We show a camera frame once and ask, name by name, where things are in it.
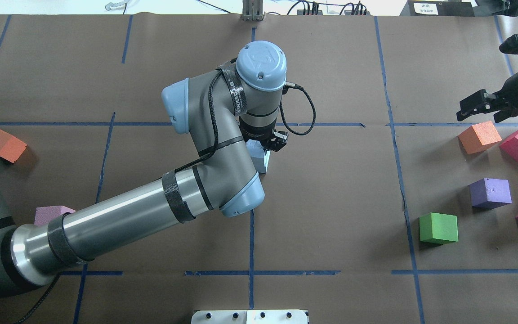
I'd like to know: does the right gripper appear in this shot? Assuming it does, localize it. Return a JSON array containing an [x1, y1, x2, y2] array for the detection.
[[456, 73, 518, 122]]

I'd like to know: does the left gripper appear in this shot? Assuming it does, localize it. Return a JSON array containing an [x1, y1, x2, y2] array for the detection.
[[239, 118, 288, 152]]

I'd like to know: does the light blue block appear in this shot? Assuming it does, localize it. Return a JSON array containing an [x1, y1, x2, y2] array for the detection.
[[246, 139, 271, 174]]

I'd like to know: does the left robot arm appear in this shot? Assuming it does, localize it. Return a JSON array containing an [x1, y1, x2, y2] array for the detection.
[[0, 40, 288, 297]]

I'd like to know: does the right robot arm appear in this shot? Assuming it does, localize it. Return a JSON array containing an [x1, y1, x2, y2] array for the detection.
[[456, 72, 518, 123]]

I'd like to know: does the far orange block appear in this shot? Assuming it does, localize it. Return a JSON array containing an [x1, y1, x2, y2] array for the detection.
[[458, 121, 502, 154]]

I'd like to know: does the orange block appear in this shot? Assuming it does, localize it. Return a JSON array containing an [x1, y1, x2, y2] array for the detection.
[[0, 129, 27, 163], [458, 121, 502, 154]]

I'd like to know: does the far purple block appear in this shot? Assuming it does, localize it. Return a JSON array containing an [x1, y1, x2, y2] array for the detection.
[[468, 178, 512, 209]]

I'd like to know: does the black box device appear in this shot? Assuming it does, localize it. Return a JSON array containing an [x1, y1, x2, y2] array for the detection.
[[399, 0, 475, 17]]

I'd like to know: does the green block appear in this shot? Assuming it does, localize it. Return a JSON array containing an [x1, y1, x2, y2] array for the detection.
[[419, 212, 459, 245]]

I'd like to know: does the white pillar with base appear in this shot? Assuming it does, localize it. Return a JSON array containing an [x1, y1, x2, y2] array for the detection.
[[191, 309, 310, 324]]

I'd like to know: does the pink block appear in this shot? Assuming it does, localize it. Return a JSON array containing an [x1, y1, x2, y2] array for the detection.
[[34, 205, 76, 226]]

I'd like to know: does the near orange block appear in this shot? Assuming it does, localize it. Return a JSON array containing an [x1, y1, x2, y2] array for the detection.
[[0, 129, 27, 163]]

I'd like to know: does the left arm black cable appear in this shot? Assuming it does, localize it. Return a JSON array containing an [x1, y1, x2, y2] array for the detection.
[[169, 67, 316, 180]]

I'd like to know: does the aluminium frame post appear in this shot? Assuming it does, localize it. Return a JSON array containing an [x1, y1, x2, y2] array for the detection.
[[241, 0, 264, 21]]

